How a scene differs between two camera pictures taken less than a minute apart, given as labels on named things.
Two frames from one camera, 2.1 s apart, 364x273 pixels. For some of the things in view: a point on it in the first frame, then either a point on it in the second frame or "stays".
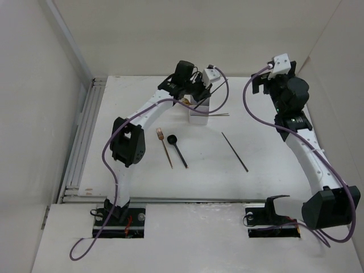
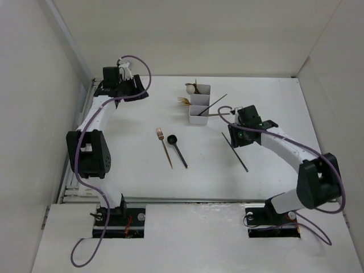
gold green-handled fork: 185,100 stays
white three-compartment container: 195,118 stays
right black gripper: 259,80 to 235,141
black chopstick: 235,153 stays
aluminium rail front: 198,200 stays
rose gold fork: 161,136 stays
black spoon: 172,139 stays
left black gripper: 204,92 to 135,84
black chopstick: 211,94 to 207,108
